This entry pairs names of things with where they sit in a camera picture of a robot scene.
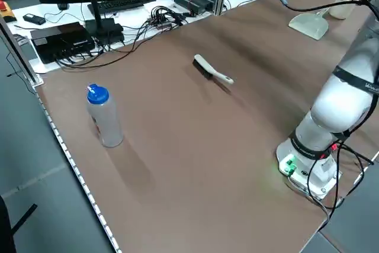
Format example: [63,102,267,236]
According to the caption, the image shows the white brush black bristles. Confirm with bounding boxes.
[192,54,235,86]

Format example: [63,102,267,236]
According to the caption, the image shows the pale plastic dustpan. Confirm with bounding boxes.
[288,9,330,41]

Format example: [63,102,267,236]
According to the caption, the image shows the small beige bin with lid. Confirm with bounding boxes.
[328,0,356,21]

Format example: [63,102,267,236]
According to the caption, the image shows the clear bottle blue cap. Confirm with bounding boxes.
[86,83,124,148]

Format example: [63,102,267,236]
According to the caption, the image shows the black finned power supply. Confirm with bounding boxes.
[173,0,219,17]

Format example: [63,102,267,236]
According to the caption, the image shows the black keyboard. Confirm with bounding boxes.
[87,0,157,15]

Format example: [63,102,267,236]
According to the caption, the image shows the black flat electronics box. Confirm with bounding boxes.
[30,21,97,65]

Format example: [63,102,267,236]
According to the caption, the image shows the black handheld remote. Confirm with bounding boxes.
[23,13,46,26]

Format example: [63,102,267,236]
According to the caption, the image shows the red emergency stop button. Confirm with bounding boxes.
[0,0,15,21]

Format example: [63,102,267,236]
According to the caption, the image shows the black hub with cables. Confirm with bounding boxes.
[146,5,189,31]

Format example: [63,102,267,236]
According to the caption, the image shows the clear frame rail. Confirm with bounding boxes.
[0,14,44,88]

